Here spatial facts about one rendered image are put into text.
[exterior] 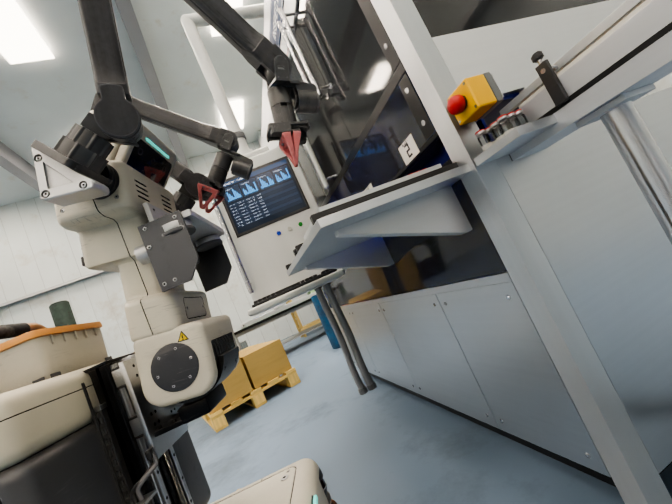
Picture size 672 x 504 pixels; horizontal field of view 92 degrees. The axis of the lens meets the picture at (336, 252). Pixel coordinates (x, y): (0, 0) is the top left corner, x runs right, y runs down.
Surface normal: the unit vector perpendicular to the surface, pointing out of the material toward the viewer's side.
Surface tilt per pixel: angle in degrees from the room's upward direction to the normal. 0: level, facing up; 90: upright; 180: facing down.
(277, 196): 90
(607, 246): 90
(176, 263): 90
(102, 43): 112
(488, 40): 90
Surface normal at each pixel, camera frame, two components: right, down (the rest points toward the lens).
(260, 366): 0.47, -0.30
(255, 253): 0.07, -0.14
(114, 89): 0.45, 0.13
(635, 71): -0.88, 0.37
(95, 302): 0.26, -0.22
